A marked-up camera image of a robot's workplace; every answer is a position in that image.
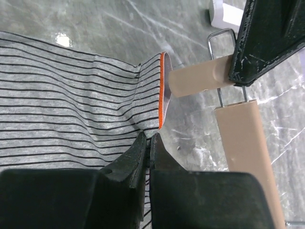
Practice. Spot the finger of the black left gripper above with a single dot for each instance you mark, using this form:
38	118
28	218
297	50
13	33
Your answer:
270	32

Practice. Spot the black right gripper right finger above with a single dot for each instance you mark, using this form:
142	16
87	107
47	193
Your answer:
182	199

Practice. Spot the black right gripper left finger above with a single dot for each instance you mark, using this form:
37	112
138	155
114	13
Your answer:
108	198

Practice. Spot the beige clip hanger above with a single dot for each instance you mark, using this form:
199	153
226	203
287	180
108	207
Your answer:
240	125

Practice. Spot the grey striped boxer underwear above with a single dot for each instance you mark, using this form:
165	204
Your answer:
65	109

